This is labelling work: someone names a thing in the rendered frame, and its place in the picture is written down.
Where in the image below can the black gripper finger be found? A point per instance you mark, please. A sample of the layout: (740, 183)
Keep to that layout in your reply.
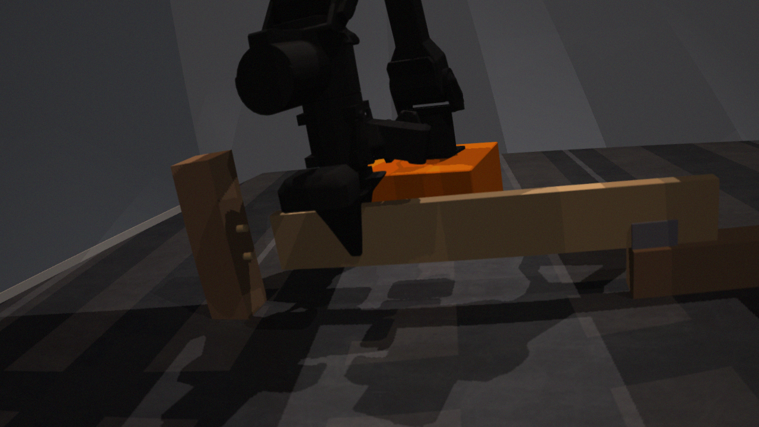
(346, 223)
(373, 181)

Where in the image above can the long wooden rail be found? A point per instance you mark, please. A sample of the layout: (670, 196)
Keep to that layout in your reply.
(511, 223)

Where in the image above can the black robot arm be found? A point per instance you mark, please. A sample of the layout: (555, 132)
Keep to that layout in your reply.
(304, 53)

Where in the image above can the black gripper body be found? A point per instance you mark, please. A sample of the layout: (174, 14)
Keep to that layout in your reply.
(331, 132)

